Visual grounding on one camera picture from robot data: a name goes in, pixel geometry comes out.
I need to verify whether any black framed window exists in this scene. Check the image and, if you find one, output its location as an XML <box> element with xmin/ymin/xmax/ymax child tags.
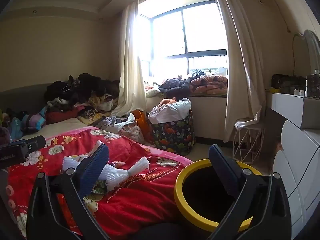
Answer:
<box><xmin>139</xmin><ymin>0</ymin><xmax>229</xmax><ymax>78</ymax></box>

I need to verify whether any white wire stool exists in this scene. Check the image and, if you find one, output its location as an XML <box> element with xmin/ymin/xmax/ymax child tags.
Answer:
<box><xmin>232</xmin><ymin>120</ymin><xmax>265</xmax><ymax>162</ymax></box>

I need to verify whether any black bag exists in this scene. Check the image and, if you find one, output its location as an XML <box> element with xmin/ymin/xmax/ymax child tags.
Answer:
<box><xmin>272</xmin><ymin>74</ymin><xmax>307</xmax><ymax>94</ymax></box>

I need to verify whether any cream bed sheet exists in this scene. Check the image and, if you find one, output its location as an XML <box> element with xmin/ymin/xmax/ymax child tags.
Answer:
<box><xmin>21</xmin><ymin>117</ymin><xmax>84</xmax><ymax>140</ymax></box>

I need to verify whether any green patterned wrapper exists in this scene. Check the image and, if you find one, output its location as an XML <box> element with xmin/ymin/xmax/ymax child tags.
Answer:
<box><xmin>91</xmin><ymin>180</ymin><xmax>108</xmax><ymax>195</ymax></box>

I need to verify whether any pile of dark clothes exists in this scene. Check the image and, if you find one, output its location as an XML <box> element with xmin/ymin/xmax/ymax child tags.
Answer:
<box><xmin>44</xmin><ymin>72</ymin><xmax>120</xmax><ymax>110</ymax></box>

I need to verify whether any orange plastic bag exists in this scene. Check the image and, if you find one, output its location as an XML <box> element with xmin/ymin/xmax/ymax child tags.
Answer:
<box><xmin>132</xmin><ymin>110</ymin><xmax>153</xmax><ymax>143</ymax></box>

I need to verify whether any grey bed headboard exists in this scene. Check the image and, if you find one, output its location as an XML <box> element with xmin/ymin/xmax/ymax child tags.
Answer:
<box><xmin>0</xmin><ymin>82</ymin><xmax>75</xmax><ymax>120</ymax></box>

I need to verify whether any white dresser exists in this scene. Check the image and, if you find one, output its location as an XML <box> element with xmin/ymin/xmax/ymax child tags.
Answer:
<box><xmin>266</xmin><ymin>91</ymin><xmax>320</xmax><ymax>230</ymax></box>

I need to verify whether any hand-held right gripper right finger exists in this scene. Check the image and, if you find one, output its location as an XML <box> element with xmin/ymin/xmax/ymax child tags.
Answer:
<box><xmin>207</xmin><ymin>144</ymin><xmax>292</xmax><ymax>240</ymax></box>

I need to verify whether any pink floral bag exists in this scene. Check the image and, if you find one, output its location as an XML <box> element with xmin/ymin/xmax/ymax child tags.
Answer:
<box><xmin>120</xmin><ymin>122</ymin><xmax>145</xmax><ymax>144</ymax></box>

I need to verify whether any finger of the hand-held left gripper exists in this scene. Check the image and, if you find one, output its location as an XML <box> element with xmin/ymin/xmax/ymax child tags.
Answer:
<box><xmin>24</xmin><ymin>135</ymin><xmax>47</xmax><ymax>156</ymax></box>

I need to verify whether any black bin with yellow rim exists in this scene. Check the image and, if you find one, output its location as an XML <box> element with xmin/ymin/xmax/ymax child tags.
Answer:
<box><xmin>174</xmin><ymin>158</ymin><xmax>264</xmax><ymax>232</ymax></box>

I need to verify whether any cream curtain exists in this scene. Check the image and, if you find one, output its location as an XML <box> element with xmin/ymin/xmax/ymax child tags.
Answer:
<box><xmin>206</xmin><ymin>0</ymin><xmax>267</xmax><ymax>143</ymax></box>
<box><xmin>111</xmin><ymin>1</ymin><xmax>148</xmax><ymax>117</ymax></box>

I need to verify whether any red folded cloth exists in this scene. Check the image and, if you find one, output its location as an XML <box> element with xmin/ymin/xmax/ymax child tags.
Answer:
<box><xmin>45</xmin><ymin>109</ymin><xmax>78</xmax><ymax>124</ymax></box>

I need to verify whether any white foam fruit net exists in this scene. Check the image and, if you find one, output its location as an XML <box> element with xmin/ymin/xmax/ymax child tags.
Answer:
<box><xmin>61</xmin><ymin>155</ymin><xmax>150</xmax><ymax>193</ymax></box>

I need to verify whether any blue striped cloth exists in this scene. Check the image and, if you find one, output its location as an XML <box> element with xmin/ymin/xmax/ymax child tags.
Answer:
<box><xmin>21</xmin><ymin>106</ymin><xmax>48</xmax><ymax>133</ymax></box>

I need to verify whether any lavender cloth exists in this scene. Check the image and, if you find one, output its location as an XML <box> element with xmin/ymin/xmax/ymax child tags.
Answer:
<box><xmin>100</xmin><ymin>116</ymin><xmax>135</xmax><ymax>130</ymax></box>

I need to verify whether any dinosaur print laundry basket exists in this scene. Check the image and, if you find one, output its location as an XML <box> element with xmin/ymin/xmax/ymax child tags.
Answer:
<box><xmin>149</xmin><ymin>97</ymin><xmax>197</xmax><ymax>155</ymax></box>

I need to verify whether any yellow and black patterned blanket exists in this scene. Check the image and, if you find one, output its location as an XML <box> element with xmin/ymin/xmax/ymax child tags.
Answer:
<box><xmin>77</xmin><ymin>105</ymin><xmax>108</xmax><ymax>125</ymax></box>

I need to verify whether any red floral blanket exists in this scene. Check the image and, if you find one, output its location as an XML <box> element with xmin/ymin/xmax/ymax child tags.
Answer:
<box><xmin>7</xmin><ymin>127</ymin><xmax>193</xmax><ymax>240</ymax></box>

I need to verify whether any black cable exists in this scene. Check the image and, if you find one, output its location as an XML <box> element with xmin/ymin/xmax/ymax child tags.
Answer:
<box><xmin>287</xmin><ymin>145</ymin><xmax>320</xmax><ymax>198</ymax></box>

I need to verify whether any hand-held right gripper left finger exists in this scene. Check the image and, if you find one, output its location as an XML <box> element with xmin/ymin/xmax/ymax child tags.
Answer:
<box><xmin>26</xmin><ymin>141</ymin><xmax>110</xmax><ymax>240</ymax></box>

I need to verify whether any white cloth in basket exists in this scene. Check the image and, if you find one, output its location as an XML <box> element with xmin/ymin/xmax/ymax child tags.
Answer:
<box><xmin>149</xmin><ymin>99</ymin><xmax>192</xmax><ymax>124</ymax></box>

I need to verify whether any white and green cloth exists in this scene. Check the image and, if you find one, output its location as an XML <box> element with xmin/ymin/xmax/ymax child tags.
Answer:
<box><xmin>145</xmin><ymin>89</ymin><xmax>163</xmax><ymax>98</ymax></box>

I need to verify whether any white cloth on stool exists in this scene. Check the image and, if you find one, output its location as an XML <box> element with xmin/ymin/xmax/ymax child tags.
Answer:
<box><xmin>234</xmin><ymin>116</ymin><xmax>260</xmax><ymax>130</ymax></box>

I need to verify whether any wavy frame mirror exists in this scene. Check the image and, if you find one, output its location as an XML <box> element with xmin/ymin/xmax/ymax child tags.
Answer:
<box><xmin>292</xmin><ymin>30</ymin><xmax>320</xmax><ymax>75</ymax></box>

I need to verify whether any clear acrylic organizer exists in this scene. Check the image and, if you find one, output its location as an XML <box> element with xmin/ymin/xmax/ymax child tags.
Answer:
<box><xmin>305</xmin><ymin>74</ymin><xmax>320</xmax><ymax>98</ymax></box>

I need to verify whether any dark puffer jacket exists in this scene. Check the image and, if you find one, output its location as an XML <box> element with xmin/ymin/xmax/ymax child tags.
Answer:
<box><xmin>158</xmin><ymin>76</ymin><xmax>198</xmax><ymax>97</ymax></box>

